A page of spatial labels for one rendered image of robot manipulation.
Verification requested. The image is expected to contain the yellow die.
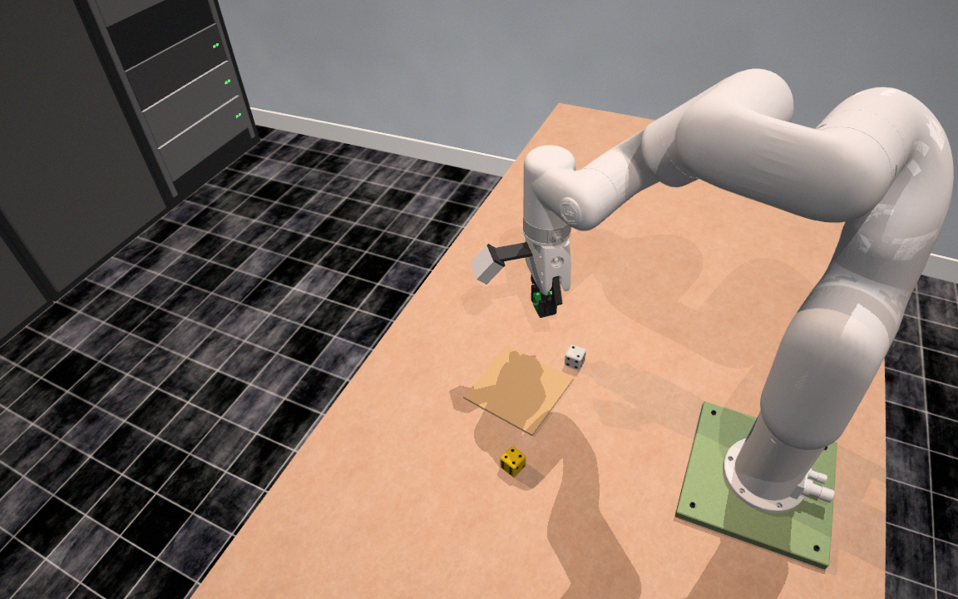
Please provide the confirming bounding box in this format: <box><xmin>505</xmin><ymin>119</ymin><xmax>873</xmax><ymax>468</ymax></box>
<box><xmin>501</xmin><ymin>446</ymin><xmax>526</xmax><ymax>477</ymax></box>

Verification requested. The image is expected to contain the green die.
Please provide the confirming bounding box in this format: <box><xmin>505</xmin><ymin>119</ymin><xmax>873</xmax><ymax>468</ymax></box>
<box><xmin>533</xmin><ymin>291</ymin><xmax>551</xmax><ymax>314</ymax></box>

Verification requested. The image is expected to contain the white die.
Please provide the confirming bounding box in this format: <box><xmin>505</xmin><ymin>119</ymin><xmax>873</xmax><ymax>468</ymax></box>
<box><xmin>565</xmin><ymin>344</ymin><xmax>586</xmax><ymax>370</ymax></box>

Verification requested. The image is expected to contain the tan square mat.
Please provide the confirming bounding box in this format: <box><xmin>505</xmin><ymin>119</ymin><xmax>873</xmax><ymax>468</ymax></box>
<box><xmin>463</xmin><ymin>346</ymin><xmax>574</xmax><ymax>436</ymax></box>

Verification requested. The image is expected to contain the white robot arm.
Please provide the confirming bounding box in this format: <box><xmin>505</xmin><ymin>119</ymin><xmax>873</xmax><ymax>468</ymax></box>
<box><xmin>523</xmin><ymin>69</ymin><xmax>954</xmax><ymax>513</ymax></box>

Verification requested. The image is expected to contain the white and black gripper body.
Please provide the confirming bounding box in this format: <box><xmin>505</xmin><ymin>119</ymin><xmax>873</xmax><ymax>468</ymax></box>
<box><xmin>523</xmin><ymin>231</ymin><xmax>571</xmax><ymax>295</ymax></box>

